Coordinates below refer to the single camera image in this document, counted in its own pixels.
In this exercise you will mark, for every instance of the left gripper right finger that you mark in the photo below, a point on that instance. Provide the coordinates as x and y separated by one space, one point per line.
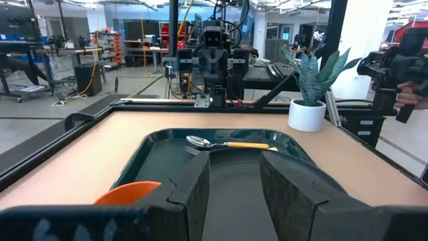
294 194

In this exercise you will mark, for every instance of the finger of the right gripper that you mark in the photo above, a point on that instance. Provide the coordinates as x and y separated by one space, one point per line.
212 68
222 68

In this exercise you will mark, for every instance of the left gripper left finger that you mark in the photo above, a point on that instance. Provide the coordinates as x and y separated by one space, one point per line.
187 194

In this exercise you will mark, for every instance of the red-orange plastic cup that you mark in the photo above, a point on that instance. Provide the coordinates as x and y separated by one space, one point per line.
127 194

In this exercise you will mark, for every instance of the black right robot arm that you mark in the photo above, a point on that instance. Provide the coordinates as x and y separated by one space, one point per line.
217 92

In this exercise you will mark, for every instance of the dark green plastic tray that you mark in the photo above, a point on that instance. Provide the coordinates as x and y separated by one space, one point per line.
157 160

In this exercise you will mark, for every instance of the black desk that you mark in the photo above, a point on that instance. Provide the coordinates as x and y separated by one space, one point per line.
257 78

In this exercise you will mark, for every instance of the white pillar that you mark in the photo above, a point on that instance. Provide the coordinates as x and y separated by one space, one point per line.
259 38

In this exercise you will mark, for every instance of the black keyboard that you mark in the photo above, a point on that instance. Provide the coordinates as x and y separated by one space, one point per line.
281 70

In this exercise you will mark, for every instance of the rack with red bins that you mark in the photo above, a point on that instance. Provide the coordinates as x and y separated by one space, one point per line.
113 47

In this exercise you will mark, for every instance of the green plant in white pot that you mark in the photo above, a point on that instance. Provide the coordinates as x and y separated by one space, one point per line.
307 115

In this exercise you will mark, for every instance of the black control box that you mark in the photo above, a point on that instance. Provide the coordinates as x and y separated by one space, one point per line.
362 129

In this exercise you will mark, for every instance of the black floor bin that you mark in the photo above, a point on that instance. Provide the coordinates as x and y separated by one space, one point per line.
87 78

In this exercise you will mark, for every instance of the person's hand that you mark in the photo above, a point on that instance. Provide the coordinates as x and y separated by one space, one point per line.
409 97

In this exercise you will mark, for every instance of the black workbench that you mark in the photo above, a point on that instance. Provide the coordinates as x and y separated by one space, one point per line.
20 47

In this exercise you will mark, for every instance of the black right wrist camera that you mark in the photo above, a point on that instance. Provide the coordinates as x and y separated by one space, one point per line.
212 38

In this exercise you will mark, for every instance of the black aluminium rig frame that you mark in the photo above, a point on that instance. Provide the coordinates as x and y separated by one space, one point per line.
200 108

